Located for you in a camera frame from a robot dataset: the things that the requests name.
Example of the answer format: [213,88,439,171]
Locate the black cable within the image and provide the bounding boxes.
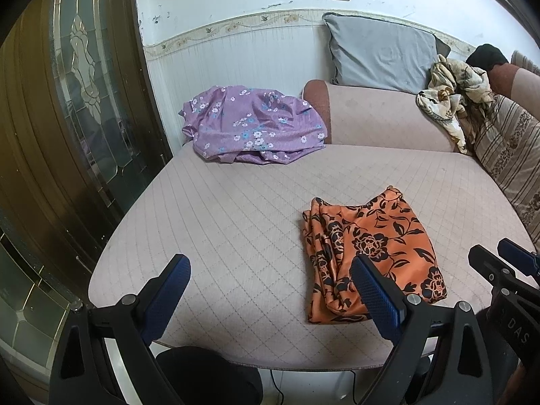
[270,369,284,405]

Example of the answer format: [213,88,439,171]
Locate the black cloth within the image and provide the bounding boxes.
[466,43,511,70]

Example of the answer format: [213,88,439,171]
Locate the striped brown cushion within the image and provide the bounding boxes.
[472,93,540,249]

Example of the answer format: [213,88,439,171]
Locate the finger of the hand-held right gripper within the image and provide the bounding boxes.
[498,238,540,281]
[468,245,524,292]

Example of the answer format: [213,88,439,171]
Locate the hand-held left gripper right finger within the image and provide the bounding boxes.
[351,254,494,405]

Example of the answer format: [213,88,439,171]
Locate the person's right forearm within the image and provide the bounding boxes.
[510,363,540,405]

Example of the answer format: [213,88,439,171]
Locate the black chair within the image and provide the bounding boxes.
[156,346,262,405]

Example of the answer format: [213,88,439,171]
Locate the wooden door with glass pane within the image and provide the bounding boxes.
[0,0,173,288]

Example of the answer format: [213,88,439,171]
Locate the grey pillow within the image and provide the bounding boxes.
[322,12,451,93]

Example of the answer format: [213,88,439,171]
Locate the cream floral cloth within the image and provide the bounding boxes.
[416,55,496,155]

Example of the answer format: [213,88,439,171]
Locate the orange black floral blouse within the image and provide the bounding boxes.
[301,186,449,325]

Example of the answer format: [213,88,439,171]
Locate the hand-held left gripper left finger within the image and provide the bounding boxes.
[48,254,192,405]

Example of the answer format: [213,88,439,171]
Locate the purple floral garment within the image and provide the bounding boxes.
[178,85,329,164]

